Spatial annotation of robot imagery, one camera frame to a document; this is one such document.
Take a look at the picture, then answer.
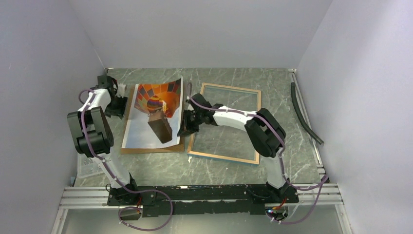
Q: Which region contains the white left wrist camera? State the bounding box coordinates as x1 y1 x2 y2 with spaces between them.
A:
116 83 127 97

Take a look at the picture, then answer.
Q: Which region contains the aluminium extrusion rail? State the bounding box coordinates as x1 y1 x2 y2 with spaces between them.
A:
59 183 344 209

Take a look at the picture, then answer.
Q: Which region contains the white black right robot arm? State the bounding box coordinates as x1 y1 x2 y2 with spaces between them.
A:
177 94 289 202

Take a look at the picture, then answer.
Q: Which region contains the black corrugated hose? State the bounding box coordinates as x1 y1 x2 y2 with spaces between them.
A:
290 82 324 145

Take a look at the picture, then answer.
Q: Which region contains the clear plastic frame sheet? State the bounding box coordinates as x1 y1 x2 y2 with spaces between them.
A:
193 86 260 160

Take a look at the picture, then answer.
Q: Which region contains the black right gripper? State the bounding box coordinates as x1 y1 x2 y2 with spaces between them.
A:
178 109 204 137

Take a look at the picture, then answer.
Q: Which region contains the clear plastic screw box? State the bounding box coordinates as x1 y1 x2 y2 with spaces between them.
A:
77 154 103 179

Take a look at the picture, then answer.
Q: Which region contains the brown frame backing board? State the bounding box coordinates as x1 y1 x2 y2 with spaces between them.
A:
120 86 186 155

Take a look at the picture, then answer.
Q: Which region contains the blue wooden picture frame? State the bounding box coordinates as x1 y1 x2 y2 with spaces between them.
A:
187 82 262 165

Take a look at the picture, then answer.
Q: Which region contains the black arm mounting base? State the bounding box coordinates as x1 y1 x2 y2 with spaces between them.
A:
107 184 299 217

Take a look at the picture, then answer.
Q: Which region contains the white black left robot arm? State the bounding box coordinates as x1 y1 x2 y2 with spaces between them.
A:
67 75 140 205

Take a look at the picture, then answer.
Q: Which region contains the hot air balloon photo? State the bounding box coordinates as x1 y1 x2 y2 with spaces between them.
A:
122 77 184 150

